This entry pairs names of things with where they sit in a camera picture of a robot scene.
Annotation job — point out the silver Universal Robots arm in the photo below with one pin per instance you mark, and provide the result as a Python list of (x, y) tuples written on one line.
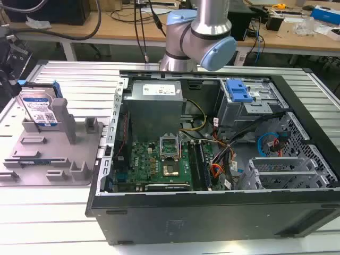
[(204, 29)]

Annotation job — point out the disk bay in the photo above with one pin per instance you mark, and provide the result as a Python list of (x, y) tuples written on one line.
[(281, 170)]

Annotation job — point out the hard disk in blue carrier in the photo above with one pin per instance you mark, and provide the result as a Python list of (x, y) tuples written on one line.
[(37, 105)]

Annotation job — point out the grey power supply unit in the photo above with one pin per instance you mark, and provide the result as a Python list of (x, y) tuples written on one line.
[(152, 106)]

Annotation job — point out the green motherboard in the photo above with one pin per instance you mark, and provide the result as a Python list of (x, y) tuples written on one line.
[(159, 164)]

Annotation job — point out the black RAM slot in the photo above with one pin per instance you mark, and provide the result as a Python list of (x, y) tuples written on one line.
[(196, 167), (204, 167)]

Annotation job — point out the blue drive latch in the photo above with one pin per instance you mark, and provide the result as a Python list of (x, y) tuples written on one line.
[(238, 90)]

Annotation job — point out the silver drive cage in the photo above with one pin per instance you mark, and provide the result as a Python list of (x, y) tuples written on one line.
[(247, 106)]

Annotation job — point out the black open PC case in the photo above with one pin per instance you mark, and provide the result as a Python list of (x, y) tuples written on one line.
[(202, 212)]

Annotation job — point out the wooden desk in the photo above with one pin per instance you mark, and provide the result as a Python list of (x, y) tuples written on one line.
[(132, 26)]

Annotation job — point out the grey part rack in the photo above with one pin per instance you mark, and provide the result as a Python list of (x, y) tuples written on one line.
[(53, 154)]

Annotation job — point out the black box on desk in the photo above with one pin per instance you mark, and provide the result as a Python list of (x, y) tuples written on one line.
[(274, 22)]

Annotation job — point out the black equipment beside rack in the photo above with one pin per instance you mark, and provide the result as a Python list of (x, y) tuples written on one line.
[(10, 61)]

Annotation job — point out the blue cardboard box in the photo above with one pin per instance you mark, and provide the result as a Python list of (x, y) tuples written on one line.
[(326, 14)]

